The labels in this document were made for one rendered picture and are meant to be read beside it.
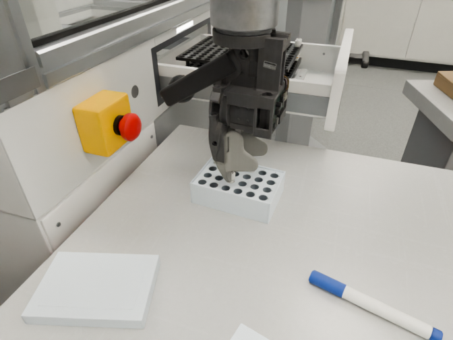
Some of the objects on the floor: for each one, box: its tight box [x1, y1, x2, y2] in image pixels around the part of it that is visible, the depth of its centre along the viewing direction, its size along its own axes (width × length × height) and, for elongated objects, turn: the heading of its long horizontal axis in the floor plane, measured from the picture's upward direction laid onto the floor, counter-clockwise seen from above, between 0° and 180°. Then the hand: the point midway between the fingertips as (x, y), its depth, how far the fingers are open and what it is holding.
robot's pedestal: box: [400, 80, 453, 171], centre depth 106 cm, size 30×30×76 cm
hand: (226, 170), depth 50 cm, fingers closed, pressing on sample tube
